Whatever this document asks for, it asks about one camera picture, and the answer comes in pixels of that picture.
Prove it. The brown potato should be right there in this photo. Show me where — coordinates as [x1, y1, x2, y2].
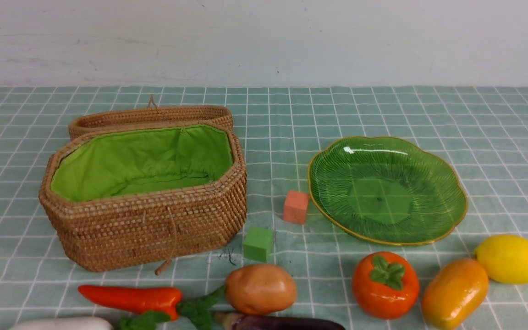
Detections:
[225, 264, 297, 315]

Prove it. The purple eggplant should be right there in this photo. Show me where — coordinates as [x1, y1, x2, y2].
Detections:
[212, 311, 345, 330]

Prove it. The orange persimmon green calyx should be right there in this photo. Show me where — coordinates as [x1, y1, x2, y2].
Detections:
[351, 251, 420, 320]

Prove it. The orange carrot with green leaves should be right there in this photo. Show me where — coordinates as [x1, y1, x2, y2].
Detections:
[77, 285, 226, 330]

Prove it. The orange yellow mango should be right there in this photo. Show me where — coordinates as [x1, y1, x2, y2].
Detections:
[421, 258, 490, 330]

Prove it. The white radish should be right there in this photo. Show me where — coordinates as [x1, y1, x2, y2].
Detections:
[10, 317, 114, 330]

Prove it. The yellow lemon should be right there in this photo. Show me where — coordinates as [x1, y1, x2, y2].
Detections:
[473, 234, 528, 285]

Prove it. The orange foam cube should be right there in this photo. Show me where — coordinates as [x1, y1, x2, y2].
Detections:
[283, 190, 309, 225]

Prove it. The green foam cube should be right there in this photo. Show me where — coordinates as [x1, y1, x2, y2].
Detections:
[242, 226, 273, 263]

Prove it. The green glass leaf plate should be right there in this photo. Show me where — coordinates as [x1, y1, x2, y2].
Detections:
[307, 136, 469, 246]

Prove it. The woven wicker basket green lining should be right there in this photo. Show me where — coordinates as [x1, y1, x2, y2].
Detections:
[38, 121, 248, 272]

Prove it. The woven wicker basket lid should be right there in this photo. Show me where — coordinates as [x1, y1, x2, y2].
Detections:
[68, 95, 234, 140]

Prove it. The green checkered tablecloth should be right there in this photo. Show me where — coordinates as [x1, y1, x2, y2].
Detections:
[0, 86, 528, 330]

